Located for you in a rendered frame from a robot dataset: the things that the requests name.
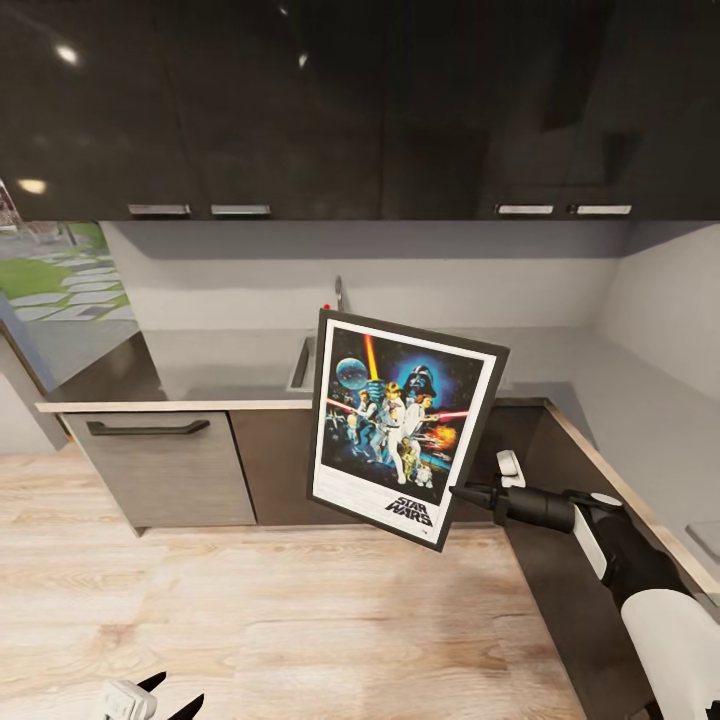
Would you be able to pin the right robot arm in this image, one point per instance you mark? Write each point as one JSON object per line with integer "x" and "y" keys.
{"x": 676, "y": 639}

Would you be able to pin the drop in sink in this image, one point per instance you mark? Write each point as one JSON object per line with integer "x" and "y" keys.
{"x": 303, "y": 373}

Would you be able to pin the oven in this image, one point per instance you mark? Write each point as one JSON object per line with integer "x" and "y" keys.
{"x": 622, "y": 691}

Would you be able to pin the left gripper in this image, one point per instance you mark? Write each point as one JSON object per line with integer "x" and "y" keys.
{"x": 187, "y": 712}

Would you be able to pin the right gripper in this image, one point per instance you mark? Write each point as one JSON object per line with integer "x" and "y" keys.
{"x": 525, "y": 504}

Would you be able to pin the cabinet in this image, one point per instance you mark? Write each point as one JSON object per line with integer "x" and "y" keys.
{"x": 192, "y": 110}
{"x": 551, "y": 110}

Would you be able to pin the poster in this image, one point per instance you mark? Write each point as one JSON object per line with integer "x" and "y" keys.
{"x": 397, "y": 416}

